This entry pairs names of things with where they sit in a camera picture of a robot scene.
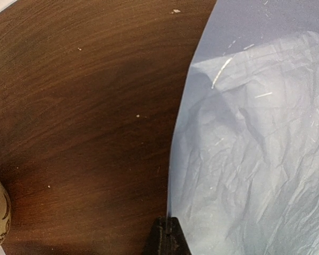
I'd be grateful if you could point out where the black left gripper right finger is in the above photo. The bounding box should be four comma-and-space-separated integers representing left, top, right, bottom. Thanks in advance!
166, 217, 191, 255

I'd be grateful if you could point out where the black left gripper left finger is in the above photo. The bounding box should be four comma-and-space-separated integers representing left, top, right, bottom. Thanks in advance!
141, 217, 167, 255

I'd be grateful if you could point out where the blue wrapping paper sheet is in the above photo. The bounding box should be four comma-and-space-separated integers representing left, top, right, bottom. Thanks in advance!
168, 1, 319, 254

